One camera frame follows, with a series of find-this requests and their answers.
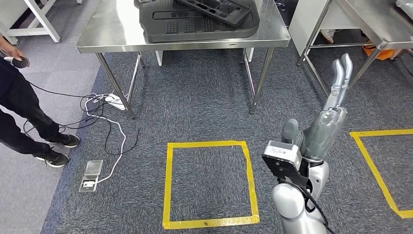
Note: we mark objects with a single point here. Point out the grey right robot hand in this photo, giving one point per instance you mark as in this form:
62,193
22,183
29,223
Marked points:
322,139

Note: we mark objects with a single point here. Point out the long black plastic part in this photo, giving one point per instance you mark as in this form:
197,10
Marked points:
226,13

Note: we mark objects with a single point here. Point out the black handheld remote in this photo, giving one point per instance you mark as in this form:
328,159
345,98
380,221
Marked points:
20,62

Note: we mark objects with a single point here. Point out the stainless steel workbench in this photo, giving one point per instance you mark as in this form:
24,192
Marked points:
106,29

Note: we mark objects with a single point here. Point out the yellow floor tape square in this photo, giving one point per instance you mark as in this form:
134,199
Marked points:
371,164

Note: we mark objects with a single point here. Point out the person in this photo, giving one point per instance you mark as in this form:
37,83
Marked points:
328,36
19,97

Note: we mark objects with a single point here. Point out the orange bag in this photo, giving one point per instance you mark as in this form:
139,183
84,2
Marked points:
380,53

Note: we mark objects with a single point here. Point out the white cabinet panel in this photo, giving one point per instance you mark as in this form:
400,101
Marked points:
300,29

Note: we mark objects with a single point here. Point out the stainless steel side table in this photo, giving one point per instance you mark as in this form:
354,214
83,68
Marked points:
371,19

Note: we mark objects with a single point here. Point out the large black engine cover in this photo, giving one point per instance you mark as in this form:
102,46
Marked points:
161,32

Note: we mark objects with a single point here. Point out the white power strip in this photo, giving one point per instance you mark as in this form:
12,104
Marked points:
116,101

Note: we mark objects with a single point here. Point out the open floor socket lid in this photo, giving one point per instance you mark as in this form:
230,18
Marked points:
93,168

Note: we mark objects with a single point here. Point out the metal floor socket box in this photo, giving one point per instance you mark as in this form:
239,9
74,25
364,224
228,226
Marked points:
88,184

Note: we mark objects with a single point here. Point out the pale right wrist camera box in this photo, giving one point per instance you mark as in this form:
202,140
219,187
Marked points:
284,150

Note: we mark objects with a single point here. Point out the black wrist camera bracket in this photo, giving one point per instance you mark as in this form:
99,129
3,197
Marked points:
280,169

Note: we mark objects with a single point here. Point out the white table frame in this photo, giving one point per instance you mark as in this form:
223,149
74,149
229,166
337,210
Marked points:
42,19

